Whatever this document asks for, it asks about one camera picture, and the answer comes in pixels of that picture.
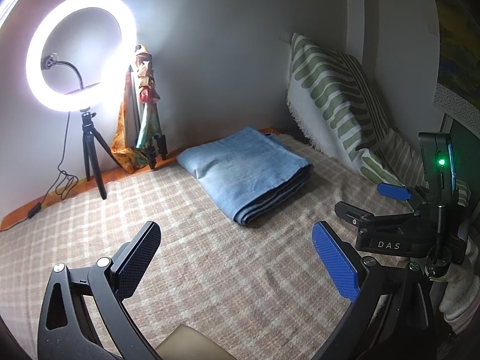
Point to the right hand in grey glove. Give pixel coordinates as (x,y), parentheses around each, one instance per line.
(460,301)

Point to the light blue denim pants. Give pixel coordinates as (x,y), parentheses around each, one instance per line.
(247,174)

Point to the white ring light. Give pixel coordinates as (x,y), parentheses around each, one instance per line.
(79,53)

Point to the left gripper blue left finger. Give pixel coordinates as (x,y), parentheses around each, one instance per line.
(132,259)

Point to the green white striped pillow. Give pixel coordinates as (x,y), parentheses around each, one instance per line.
(336,108)

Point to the black tripod stand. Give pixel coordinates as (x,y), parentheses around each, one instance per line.
(89,136)

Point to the beige checkered bed sheet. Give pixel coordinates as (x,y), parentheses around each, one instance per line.
(260,292)

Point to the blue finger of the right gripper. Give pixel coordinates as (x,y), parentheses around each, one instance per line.
(393,191)

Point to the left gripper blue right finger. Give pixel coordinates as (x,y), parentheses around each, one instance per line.
(340,259)

